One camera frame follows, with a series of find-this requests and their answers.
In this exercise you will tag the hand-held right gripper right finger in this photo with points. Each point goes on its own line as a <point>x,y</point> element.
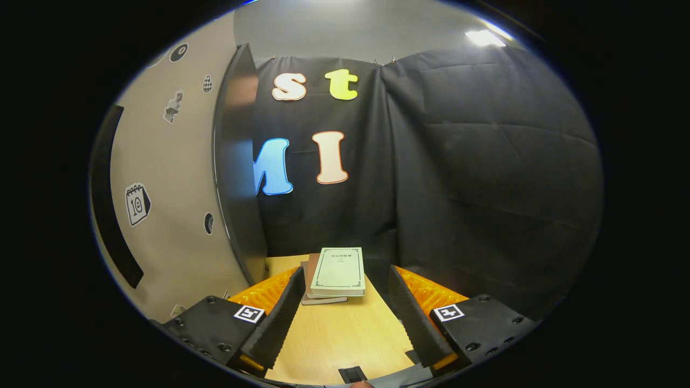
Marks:
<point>415,326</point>

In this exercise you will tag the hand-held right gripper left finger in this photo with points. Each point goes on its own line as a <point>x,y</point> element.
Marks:
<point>277,323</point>

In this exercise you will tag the grey cabinet door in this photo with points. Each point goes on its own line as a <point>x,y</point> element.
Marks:
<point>172,178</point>

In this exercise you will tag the brown book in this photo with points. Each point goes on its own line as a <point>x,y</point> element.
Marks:
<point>311,269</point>

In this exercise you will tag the black backdrop cloth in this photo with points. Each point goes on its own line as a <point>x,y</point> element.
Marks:
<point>485,161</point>

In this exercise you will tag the small ceiling light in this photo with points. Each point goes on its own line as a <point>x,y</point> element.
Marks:
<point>485,37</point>

